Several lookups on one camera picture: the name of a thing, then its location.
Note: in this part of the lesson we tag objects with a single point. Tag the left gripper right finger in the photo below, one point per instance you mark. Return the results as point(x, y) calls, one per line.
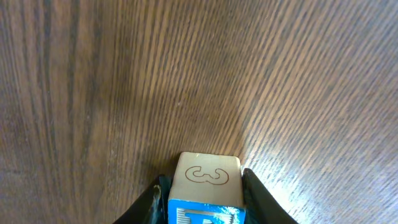
point(261, 206)

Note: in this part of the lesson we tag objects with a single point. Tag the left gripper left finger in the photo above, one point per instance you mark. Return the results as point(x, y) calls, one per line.
point(151, 206)

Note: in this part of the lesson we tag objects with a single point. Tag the yellow C block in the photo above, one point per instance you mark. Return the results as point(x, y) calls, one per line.
point(206, 188)

